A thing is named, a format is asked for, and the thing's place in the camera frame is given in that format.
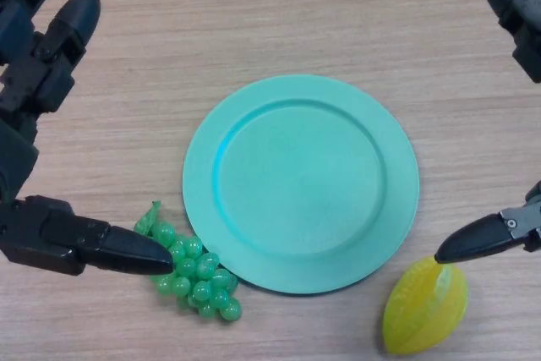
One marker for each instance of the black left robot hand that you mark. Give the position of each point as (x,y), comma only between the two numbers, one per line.
(38,82)

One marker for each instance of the yellow green plastic starfruit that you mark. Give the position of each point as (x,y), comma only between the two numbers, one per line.
(422,314)

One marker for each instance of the green plastic grape bunch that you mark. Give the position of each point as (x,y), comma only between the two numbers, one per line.
(203,289)

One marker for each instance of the round teal green plate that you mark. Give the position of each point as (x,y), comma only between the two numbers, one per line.
(296,183)

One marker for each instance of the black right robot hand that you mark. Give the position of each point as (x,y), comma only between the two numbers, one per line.
(522,18)

